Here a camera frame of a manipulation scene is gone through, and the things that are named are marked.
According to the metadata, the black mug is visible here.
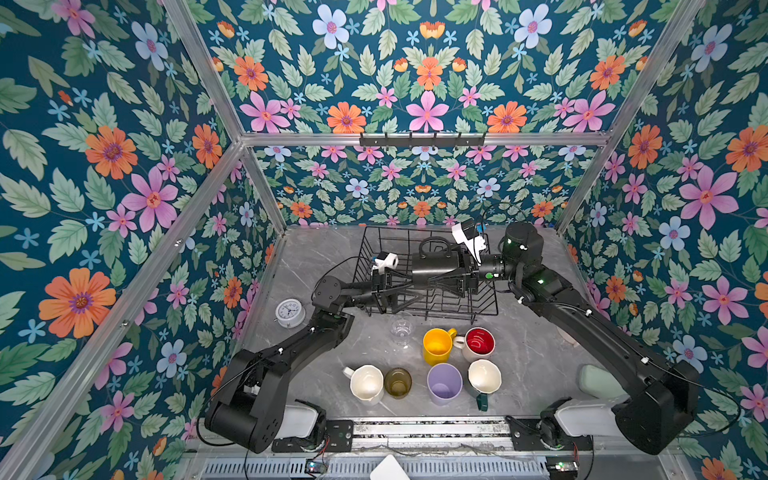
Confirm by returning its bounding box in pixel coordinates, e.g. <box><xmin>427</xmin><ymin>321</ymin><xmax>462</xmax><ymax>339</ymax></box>
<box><xmin>410</xmin><ymin>236</ymin><xmax>459</xmax><ymax>295</ymax></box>

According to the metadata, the clear glass cup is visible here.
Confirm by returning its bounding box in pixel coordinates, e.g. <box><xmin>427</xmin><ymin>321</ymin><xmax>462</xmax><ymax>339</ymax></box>
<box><xmin>389</xmin><ymin>315</ymin><xmax>414</xmax><ymax>349</ymax></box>

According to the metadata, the white faceted mug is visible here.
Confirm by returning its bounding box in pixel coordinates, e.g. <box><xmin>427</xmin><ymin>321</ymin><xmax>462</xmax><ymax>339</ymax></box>
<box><xmin>343</xmin><ymin>365</ymin><xmax>385</xmax><ymax>405</ymax></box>

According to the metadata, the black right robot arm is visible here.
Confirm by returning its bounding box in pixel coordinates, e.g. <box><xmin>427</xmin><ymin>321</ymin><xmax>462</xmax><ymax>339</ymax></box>
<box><xmin>451</xmin><ymin>221</ymin><xmax>701</xmax><ymax>455</ymax></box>

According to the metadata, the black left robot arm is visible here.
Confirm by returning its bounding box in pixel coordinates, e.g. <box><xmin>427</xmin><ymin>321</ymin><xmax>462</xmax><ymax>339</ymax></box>
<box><xmin>200</xmin><ymin>275</ymin><xmax>401</xmax><ymax>453</ymax></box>

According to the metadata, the red white mug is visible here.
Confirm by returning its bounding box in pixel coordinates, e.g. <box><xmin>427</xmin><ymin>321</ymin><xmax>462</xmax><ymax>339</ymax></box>
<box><xmin>453</xmin><ymin>327</ymin><xmax>496</xmax><ymax>362</ymax></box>

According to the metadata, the yellow mug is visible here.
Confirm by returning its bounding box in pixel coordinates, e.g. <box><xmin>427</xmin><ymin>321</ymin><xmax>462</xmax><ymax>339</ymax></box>
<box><xmin>422</xmin><ymin>328</ymin><xmax>457</xmax><ymax>366</ymax></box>

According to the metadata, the white alarm clock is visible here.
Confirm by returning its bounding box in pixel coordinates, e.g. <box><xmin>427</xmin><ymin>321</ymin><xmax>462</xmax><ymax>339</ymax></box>
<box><xmin>275</xmin><ymin>298</ymin><xmax>306</xmax><ymax>329</ymax></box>

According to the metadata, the white green mug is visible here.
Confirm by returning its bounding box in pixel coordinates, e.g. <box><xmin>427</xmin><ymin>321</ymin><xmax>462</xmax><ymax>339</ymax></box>
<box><xmin>466</xmin><ymin>359</ymin><xmax>503</xmax><ymax>412</ymax></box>

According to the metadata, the olive green glass cup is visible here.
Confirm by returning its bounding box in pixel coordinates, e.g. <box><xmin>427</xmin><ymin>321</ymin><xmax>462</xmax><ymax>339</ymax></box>
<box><xmin>384</xmin><ymin>368</ymin><xmax>412</xmax><ymax>399</ymax></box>

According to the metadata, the lavender cup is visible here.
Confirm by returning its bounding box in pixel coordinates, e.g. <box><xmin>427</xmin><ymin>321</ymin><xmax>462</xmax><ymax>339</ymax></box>
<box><xmin>427</xmin><ymin>363</ymin><xmax>464</xmax><ymax>406</ymax></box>

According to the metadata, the mint green case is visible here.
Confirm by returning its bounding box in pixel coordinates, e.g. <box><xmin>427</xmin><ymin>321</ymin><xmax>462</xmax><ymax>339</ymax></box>
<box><xmin>577</xmin><ymin>365</ymin><xmax>627</xmax><ymax>400</ymax></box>

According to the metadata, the black wire dish rack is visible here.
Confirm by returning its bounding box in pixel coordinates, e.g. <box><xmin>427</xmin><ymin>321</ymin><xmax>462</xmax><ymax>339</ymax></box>
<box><xmin>352</xmin><ymin>226</ymin><xmax>504</xmax><ymax>323</ymax></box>

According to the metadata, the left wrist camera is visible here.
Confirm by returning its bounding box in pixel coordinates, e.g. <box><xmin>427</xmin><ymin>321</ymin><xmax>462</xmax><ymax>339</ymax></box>
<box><xmin>372</xmin><ymin>251</ymin><xmax>399</xmax><ymax>274</ymax></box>

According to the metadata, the black wall hook rail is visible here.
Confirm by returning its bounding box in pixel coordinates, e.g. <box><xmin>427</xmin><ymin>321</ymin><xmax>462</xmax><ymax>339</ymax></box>
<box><xmin>358</xmin><ymin>132</ymin><xmax>486</xmax><ymax>149</ymax></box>

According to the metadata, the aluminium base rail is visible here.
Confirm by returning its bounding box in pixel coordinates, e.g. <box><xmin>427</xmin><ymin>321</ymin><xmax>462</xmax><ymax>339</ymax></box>
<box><xmin>323</xmin><ymin>416</ymin><xmax>577</xmax><ymax>457</ymax></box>

